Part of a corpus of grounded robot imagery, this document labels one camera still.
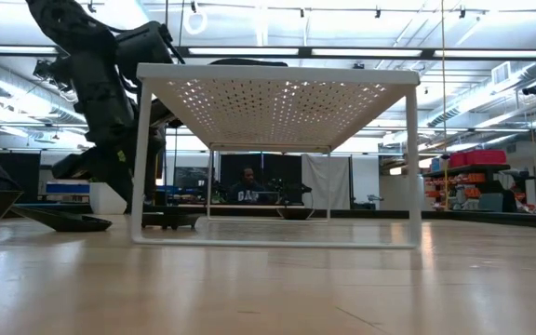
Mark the black teardrop mini plate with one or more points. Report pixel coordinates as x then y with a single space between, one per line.
63 223

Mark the black cup top centre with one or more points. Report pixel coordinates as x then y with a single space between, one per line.
295 214

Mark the black ceiling camera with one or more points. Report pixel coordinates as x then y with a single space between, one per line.
533 88

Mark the white hanging sheet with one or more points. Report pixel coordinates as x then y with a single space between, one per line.
326 181

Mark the blue storage bins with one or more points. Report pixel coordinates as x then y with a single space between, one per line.
65 188

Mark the black small square mini plate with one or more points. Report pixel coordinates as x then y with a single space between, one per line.
170 219

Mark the black partition panel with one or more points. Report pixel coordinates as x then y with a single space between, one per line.
282 172

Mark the white perforated metal rack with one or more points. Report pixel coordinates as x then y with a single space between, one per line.
272 74

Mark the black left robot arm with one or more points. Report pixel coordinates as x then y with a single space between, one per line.
96 60

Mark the shelf with orange bins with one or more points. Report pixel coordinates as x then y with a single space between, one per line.
477 158

